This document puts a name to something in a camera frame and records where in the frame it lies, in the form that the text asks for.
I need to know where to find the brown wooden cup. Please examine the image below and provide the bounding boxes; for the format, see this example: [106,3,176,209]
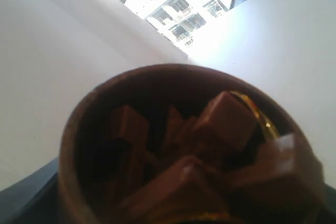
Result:
[58,64,325,223]

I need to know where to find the brown wooden cubes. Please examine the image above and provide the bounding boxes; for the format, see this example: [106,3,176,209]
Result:
[97,91,297,224]

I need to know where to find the gold coin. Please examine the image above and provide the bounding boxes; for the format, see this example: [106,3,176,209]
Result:
[230,91,280,141]

